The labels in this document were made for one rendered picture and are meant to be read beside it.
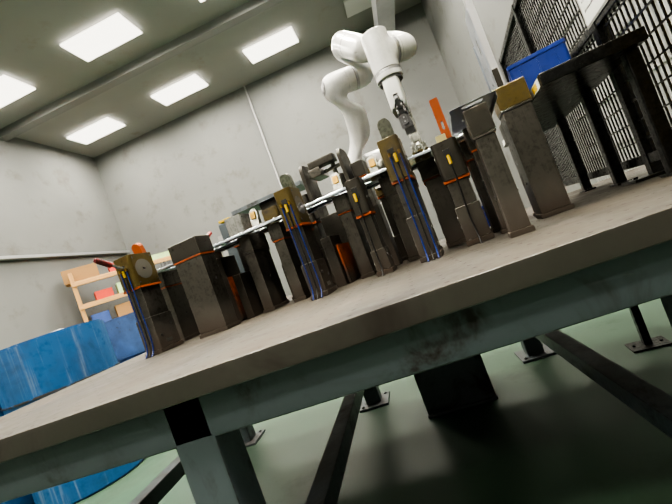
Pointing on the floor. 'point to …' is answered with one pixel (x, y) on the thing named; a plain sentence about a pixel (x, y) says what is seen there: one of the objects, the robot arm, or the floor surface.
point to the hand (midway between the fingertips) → (408, 127)
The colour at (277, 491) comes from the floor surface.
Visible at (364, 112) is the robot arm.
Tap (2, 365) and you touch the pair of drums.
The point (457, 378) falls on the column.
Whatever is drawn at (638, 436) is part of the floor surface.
